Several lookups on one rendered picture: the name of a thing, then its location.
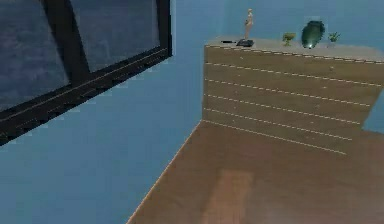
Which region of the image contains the small green house plant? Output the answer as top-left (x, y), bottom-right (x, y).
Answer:
top-left (327, 31), bottom-right (341, 48)

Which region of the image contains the brown chest of drawers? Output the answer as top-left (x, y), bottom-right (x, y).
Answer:
top-left (201, 36), bottom-right (384, 156)

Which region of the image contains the black flat device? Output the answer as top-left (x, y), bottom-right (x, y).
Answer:
top-left (236, 38), bottom-right (255, 48)

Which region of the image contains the black framed window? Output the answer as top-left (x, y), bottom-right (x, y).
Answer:
top-left (0, 0), bottom-right (174, 147)

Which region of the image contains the olive green goblet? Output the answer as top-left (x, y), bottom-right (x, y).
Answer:
top-left (282, 32), bottom-right (297, 47)

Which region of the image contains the beige figurine statue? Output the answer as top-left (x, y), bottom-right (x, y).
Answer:
top-left (244, 8), bottom-right (254, 41)

